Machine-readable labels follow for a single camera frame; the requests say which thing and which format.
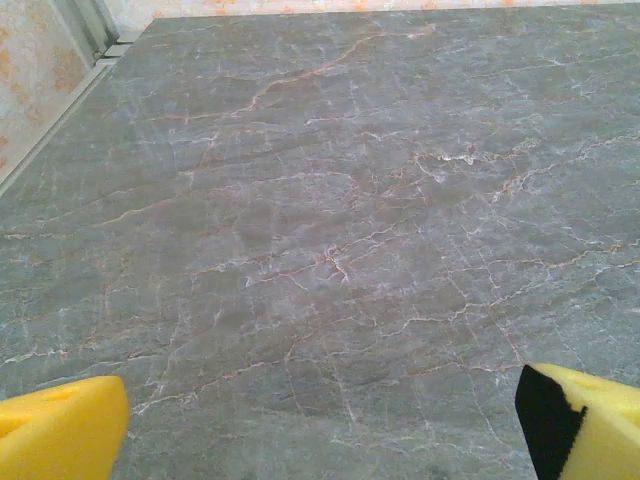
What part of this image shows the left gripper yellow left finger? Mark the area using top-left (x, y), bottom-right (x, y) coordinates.
top-left (0, 375), bottom-right (130, 480)

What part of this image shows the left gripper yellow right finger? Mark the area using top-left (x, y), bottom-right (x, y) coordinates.
top-left (514, 363), bottom-right (640, 480)

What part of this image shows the aluminium table edge rail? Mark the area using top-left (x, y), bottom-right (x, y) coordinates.
top-left (0, 49), bottom-right (119, 197)

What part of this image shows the aluminium frame post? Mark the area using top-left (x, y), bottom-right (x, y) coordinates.
top-left (49, 0), bottom-right (132, 69)

